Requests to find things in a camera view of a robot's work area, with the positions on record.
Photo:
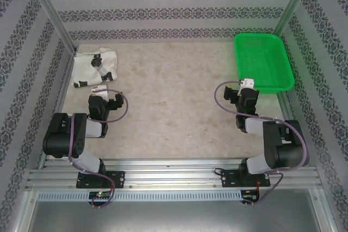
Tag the controller board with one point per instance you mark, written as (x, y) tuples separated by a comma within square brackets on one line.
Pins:
[(248, 194), (100, 194)]

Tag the aluminium mounting rail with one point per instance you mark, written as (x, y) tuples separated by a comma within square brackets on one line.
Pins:
[(174, 173)]

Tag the white t-shirt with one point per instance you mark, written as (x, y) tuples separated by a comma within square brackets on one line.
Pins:
[(84, 66)]

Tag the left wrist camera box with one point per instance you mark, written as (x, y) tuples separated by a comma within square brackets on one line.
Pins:
[(101, 90)]

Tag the aluminium frame post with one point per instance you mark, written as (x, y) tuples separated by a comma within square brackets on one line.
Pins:
[(53, 16), (293, 3)]

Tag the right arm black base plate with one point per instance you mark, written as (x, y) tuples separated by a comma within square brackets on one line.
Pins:
[(231, 179)]

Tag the left controller board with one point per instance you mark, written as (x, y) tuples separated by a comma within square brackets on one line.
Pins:
[(100, 194)]

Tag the grey sheet metal tray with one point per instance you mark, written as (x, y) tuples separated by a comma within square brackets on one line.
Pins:
[(174, 215)]

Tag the green plastic basket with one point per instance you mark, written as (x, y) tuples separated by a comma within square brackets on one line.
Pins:
[(261, 61)]

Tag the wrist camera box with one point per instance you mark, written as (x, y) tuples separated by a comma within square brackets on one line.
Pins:
[(248, 82), (101, 90)]

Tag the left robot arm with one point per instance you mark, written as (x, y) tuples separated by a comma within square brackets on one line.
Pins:
[(62, 134)]

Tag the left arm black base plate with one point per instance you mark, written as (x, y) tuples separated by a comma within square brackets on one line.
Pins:
[(117, 179)]

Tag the right controller board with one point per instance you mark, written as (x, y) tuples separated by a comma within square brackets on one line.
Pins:
[(248, 194)]

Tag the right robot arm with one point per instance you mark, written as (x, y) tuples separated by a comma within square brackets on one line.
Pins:
[(282, 147)]

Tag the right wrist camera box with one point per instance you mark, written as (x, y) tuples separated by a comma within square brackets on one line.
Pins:
[(248, 82)]

